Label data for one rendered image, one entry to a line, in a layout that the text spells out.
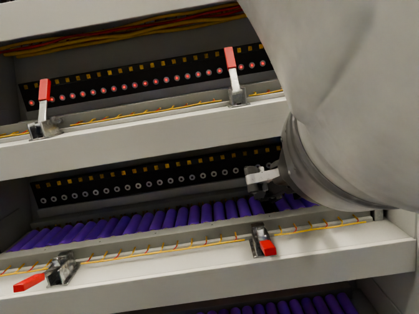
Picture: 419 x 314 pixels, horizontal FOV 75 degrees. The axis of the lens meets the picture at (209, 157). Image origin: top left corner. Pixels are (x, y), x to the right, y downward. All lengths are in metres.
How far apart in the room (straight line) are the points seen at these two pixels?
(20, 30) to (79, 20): 0.08
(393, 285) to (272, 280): 0.19
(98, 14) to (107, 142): 0.18
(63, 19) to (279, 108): 0.31
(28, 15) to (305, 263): 0.48
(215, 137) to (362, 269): 0.24
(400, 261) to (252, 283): 0.18
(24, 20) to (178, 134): 0.26
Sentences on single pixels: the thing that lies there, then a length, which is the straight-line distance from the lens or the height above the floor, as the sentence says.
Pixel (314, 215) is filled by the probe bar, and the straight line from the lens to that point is 0.41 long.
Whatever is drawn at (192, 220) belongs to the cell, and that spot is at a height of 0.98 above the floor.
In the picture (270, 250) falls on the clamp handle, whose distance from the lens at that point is 0.30.
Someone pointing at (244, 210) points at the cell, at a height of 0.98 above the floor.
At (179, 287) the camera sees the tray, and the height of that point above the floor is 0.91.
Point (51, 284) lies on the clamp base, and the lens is 0.44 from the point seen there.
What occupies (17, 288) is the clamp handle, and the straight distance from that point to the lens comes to 0.38.
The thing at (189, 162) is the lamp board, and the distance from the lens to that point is 0.50.
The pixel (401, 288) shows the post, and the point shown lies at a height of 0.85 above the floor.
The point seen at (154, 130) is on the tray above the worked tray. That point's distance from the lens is 0.36.
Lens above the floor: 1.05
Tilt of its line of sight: 3 degrees up
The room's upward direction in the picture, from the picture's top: 9 degrees counter-clockwise
